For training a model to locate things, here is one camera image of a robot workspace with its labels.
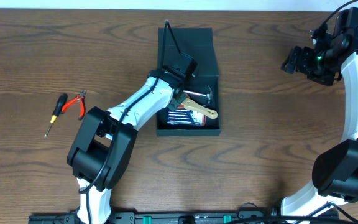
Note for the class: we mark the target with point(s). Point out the orange scraper wooden handle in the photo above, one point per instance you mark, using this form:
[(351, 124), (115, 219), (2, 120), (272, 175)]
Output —
[(189, 104)]

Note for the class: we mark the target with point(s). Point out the screwdriver set blister pack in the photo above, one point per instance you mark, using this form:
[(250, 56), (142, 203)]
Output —
[(183, 116)]

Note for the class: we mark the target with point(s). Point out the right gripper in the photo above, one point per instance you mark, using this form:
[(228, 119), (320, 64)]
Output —
[(306, 53)]

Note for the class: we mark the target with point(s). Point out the black yellow screwdriver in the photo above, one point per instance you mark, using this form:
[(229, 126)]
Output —
[(57, 111)]

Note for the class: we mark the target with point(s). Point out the black handled claw hammer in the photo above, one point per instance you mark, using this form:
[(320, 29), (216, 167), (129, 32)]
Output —
[(208, 95)]

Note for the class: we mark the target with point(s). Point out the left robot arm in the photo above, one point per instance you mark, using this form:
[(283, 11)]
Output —
[(105, 140)]

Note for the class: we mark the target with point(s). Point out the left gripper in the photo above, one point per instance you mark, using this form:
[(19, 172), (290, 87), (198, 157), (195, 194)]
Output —
[(176, 101)]

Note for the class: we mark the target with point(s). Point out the black open gift box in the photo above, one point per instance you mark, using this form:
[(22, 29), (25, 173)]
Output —
[(198, 44)]

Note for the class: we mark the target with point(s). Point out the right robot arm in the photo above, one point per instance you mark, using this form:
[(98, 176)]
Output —
[(333, 57)]

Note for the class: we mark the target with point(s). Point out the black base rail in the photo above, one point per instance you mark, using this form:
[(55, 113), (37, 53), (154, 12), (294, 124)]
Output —
[(245, 216)]

